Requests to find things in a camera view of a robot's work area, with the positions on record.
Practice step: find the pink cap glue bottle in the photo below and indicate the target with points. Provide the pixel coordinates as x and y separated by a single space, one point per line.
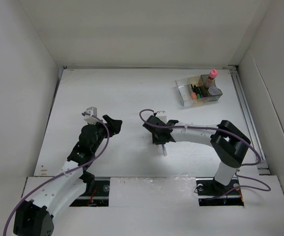
209 80

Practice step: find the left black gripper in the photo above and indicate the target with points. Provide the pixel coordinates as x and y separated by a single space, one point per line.
113 125

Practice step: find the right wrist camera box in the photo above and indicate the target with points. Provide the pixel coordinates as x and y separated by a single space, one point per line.
161 115

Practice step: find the orange highlighter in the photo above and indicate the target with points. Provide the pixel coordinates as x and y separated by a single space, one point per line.
193 92

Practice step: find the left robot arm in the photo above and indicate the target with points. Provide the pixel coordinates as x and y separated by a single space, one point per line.
37 216

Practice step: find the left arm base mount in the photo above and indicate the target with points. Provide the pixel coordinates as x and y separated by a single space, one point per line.
98 197

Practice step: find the green highlighter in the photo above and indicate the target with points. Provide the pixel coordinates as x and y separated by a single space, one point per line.
198 92

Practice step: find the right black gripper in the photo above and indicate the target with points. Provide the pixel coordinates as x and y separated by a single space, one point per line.
156 140

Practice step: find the teal pen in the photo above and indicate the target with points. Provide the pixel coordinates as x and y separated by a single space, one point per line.
181 98

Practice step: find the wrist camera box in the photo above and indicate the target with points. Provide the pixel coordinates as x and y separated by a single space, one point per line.
161 115
90 115

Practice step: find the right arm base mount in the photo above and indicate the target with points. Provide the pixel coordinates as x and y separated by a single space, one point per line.
211 193

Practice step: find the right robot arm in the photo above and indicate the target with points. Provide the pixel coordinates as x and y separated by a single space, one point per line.
229 143

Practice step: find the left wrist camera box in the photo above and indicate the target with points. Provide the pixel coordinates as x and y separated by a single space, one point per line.
90 115

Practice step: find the blue pen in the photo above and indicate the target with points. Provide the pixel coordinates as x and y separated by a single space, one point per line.
164 150

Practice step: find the three-compartment plastic organizer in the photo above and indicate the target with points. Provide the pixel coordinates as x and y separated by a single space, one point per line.
185 87

